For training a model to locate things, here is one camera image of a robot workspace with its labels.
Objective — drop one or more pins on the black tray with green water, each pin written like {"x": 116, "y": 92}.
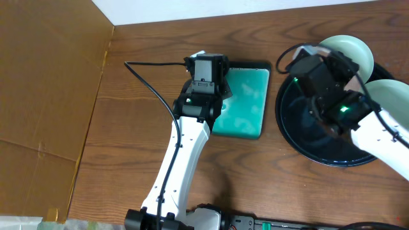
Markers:
{"x": 243, "y": 112}

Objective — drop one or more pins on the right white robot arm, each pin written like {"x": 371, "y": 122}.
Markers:
{"x": 371, "y": 115}

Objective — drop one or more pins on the mint green plate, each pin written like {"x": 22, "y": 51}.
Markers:
{"x": 354, "y": 49}
{"x": 392, "y": 95}

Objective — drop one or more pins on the round black serving tray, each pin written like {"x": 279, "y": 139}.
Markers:
{"x": 310, "y": 138}

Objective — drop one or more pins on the brown cardboard sheet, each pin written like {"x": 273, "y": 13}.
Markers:
{"x": 52, "y": 56}

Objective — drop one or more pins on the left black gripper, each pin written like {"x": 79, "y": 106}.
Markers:
{"x": 225, "y": 89}

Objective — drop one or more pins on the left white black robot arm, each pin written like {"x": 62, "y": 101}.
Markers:
{"x": 193, "y": 115}

